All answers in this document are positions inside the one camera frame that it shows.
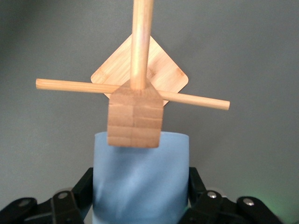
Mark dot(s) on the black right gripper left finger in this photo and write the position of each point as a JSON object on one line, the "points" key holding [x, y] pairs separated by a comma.
{"points": [[63, 205]]}

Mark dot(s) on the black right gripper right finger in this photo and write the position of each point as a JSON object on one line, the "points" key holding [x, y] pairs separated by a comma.
{"points": [[215, 207]]}

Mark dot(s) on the light blue plastic cup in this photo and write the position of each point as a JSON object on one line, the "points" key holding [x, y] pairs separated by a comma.
{"points": [[140, 182]]}

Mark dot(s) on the wooden mug rack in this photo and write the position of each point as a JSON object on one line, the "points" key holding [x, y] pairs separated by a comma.
{"points": [[135, 116]]}

